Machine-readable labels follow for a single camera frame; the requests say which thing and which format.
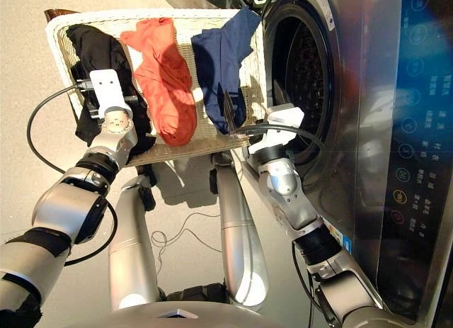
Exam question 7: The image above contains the thin grey floor cable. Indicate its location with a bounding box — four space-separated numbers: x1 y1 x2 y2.
149 210 228 269

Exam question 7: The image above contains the silver robot torso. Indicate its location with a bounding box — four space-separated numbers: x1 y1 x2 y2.
59 283 288 328

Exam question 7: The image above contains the silver robot leg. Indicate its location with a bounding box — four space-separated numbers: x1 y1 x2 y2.
208 153 270 313
107 164 161 313

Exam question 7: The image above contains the grey washing machine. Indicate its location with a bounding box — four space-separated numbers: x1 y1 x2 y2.
154 0 453 328

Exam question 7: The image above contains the navy blue garment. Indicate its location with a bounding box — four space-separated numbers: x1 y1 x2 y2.
190 6 263 137

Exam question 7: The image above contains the black garment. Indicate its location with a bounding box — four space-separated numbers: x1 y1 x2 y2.
64 23 157 156

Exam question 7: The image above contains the colourful energy label sticker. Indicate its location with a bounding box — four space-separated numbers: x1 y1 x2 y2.
324 221 354 256

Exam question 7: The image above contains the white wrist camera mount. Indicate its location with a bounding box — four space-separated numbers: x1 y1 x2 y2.
88 69 134 119
247 106 306 156

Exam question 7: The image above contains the orange garment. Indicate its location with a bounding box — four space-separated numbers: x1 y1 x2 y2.
120 17 198 147

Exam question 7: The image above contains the pale woven laundry basket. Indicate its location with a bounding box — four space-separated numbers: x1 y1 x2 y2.
45 8 269 168

